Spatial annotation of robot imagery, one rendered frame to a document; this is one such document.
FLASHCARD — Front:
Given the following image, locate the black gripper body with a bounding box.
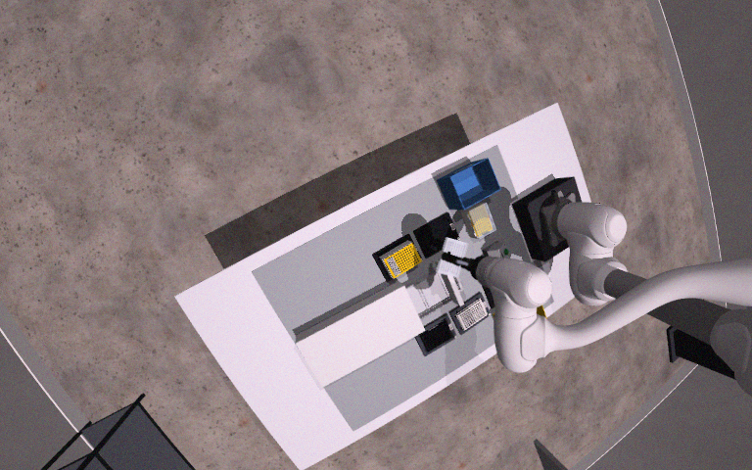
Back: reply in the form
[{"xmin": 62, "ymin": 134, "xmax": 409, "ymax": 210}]
[{"xmin": 464, "ymin": 256, "xmax": 484, "ymax": 280}]

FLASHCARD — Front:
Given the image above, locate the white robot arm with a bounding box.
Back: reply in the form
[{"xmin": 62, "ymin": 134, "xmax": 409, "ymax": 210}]
[{"xmin": 476, "ymin": 191, "xmax": 752, "ymax": 397}]

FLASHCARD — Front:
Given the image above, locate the blue bin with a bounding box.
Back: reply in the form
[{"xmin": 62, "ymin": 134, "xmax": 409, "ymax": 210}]
[{"xmin": 437, "ymin": 158, "xmax": 501, "ymax": 210}]

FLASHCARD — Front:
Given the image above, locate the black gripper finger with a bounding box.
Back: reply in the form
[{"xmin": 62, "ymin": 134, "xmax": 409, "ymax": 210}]
[{"xmin": 438, "ymin": 251, "xmax": 474, "ymax": 271}]

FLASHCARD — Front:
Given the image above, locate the grey bench mat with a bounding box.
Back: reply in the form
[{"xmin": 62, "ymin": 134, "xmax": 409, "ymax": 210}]
[{"xmin": 252, "ymin": 145, "xmax": 544, "ymax": 431}]

